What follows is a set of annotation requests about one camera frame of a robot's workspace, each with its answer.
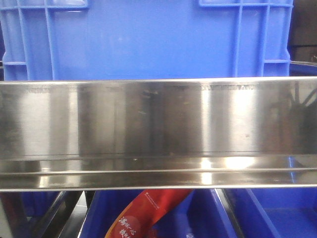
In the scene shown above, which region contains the blue bin below shelf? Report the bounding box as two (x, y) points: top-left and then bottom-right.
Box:
(225, 188), (317, 238)
(79, 189), (237, 238)

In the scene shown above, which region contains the red snack package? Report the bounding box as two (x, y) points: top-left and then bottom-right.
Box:
(105, 189), (192, 238)

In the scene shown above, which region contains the blue crate on shelf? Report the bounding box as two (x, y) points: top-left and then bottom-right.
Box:
(0, 0), (293, 81)

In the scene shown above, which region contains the stainless steel shelf rail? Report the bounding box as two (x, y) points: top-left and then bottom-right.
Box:
(0, 77), (317, 191)

